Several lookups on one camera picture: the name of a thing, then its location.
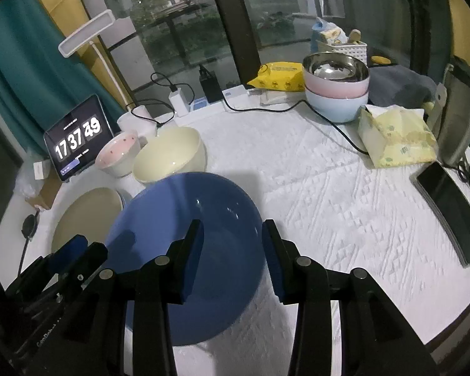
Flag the black lamp cable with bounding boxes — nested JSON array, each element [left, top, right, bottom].
[[129, 71, 181, 127]]

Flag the tablet with clock display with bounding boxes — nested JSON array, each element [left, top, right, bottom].
[[43, 94, 114, 183]]

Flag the yellow curtain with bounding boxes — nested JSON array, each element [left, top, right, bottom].
[[27, 0, 137, 107], [444, 0, 470, 72]]

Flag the dark window frame post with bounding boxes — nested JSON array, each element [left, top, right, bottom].
[[204, 0, 261, 87]]

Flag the large blue bowl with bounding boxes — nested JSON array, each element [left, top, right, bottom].
[[104, 172, 265, 346]]

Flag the cream bowl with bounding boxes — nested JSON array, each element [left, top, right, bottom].
[[132, 126, 207, 185]]

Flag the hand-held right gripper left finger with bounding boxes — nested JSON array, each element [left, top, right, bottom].
[[23, 219, 205, 376]]

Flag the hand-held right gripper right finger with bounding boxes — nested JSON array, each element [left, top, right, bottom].
[[262, 220, 439, 376]]

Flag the white flat box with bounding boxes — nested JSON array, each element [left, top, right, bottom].
[[258, 89, 309, 107]]

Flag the white charger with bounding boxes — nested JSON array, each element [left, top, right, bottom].
[[169, 89, 191, 117]]

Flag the pale blue bowl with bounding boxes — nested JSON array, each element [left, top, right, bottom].
[[305, 87, 369, 123]]

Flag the teal curtain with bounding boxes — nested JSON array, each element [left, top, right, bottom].
[[0, 0, 134, 165]]

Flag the small white box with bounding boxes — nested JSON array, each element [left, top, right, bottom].
[[33, 160, 51, 181]]

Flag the black round puck with cable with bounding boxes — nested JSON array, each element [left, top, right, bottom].
[[16, 212, 40, 280]]

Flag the black adapter cable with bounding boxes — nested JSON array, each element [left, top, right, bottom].
[[221, 96, 371, 154]]

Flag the beige plate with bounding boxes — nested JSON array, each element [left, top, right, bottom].
[[51, 188, 123, 253]]

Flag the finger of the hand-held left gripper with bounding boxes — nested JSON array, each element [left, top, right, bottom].
[[68, 242, 109, 283], [50, 235, 89, 274]]

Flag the pink seed-patterned bowl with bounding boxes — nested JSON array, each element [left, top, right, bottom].
[[95, 131, 139, 178]]

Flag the grey cloth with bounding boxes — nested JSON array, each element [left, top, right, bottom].
[[366, 64, 438, 110]]

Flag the yellow wipes packet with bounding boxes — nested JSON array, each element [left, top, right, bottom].
[[247, 62, 304, 92]]

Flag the cardboard box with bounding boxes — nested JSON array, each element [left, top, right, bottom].
[[25, 168, 63, 210]]

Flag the white slotted basket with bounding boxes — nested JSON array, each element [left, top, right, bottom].
[[316, 41, 368, 66]]

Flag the yellow tissue pack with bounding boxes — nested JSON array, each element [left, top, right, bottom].
[[358, 105, 438, 169]]

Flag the black smartphone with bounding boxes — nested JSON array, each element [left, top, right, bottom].
[[415, 161, 470, 268]]

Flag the pink steel-lined bowl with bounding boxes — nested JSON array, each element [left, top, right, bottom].
[[301, 52, 371, 98]]

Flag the steel thermos flask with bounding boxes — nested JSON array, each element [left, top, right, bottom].
[[431, 57, 470, 167]]

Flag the white power strip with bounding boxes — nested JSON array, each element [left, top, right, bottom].
[[190, 84, 267, 109]]

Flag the white desk lamp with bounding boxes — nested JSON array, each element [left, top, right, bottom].
[[58, 11, 159, 142]]

